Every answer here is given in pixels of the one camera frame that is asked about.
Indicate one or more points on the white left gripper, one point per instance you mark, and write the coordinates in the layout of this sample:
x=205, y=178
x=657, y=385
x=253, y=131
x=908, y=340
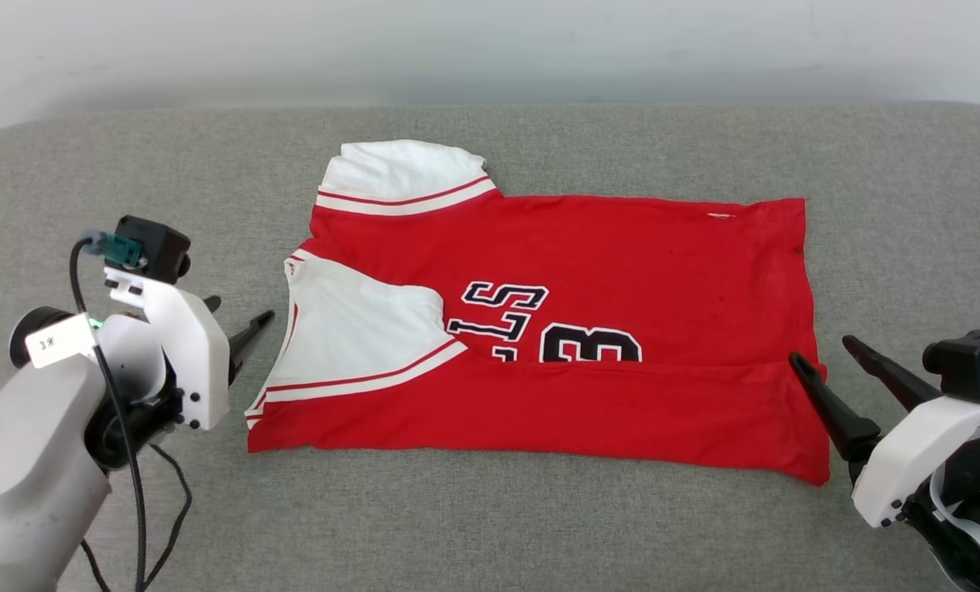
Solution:
x=198, y=353

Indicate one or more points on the red white sports jersey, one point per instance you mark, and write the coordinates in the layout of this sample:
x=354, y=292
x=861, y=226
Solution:
x=621, y=247

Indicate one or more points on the white paper label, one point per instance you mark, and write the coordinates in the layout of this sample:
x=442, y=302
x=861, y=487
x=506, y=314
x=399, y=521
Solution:
x=58, y=349

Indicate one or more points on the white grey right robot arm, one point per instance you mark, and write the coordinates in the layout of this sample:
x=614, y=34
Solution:
x=979, y=514

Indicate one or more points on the teal left camera plug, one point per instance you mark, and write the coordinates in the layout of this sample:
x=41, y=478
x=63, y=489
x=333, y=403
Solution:
x=120, y=251

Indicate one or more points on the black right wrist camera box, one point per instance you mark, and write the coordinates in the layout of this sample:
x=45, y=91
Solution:
x=967, y=362

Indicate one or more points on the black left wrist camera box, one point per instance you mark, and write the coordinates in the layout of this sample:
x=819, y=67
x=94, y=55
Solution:
x=157, y=247

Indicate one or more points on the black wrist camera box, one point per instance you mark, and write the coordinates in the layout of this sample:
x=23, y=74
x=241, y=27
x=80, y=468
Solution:
x=157, y=247
x=967, y=362

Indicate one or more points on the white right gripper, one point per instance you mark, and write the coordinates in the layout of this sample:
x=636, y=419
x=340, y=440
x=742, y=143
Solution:
x=917, y=456

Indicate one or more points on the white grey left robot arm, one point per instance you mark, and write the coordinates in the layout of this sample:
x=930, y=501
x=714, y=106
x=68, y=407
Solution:
x=21, y=460

